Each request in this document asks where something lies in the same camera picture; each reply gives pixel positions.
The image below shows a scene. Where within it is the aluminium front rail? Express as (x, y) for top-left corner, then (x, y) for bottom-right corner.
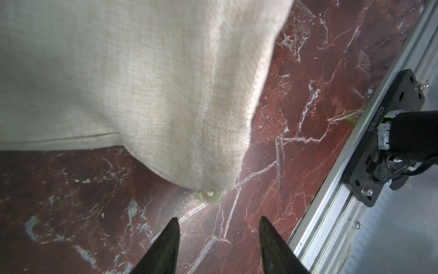
(289, 1), (438, 274)

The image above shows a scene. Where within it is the beige drawstring bag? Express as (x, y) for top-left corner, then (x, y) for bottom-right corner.
(1, 1), (293, 203)

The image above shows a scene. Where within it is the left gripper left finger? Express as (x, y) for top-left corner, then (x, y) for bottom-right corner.
(130, 217), (180, 274)

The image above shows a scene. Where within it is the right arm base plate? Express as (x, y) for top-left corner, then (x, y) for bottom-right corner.
(341, 69), (424, 207)

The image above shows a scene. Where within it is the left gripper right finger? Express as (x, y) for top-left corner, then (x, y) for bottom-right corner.
(258, 216), (310, 274)

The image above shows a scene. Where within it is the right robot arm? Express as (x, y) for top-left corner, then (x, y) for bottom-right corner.
(371, 110), (438, 184)

